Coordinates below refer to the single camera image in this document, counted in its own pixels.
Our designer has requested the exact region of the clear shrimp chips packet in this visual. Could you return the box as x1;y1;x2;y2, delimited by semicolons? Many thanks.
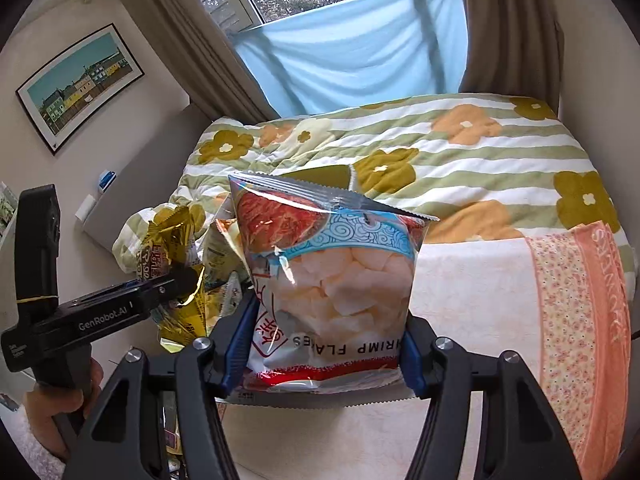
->
227;164;441;403

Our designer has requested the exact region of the white yellow corn snack packet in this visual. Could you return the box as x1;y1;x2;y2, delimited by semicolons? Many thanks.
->
202;217;251;321

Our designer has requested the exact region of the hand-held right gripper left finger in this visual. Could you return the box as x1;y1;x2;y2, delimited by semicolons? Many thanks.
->
62;290;261;480

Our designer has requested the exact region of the framed wall picture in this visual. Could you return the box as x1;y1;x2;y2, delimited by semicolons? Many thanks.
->
15;22;146;156

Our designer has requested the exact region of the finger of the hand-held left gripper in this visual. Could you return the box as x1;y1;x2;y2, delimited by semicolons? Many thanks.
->
132;267;202;312

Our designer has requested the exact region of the gold foil snack packet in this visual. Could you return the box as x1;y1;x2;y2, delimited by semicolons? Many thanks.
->
135;204;211;348

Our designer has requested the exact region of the white cabinet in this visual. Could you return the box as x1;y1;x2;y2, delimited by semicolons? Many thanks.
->
75;105;216;253

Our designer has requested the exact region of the brown curtain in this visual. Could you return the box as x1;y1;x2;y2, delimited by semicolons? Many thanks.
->
117;0;273;123
455;0;566;111

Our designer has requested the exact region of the pink orange floral blanket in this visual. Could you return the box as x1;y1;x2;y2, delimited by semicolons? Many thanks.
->
220;221;635;480

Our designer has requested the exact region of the green striped flower blanket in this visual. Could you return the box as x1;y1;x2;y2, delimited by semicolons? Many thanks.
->
112;95;633;286

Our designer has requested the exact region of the person's left hand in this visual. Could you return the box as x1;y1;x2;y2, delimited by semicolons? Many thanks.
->
22;359;106;462

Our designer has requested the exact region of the light blue cloth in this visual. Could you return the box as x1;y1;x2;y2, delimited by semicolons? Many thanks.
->
231;0;471;116

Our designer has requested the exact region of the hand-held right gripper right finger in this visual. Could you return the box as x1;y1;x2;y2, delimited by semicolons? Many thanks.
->
397;312;581;480

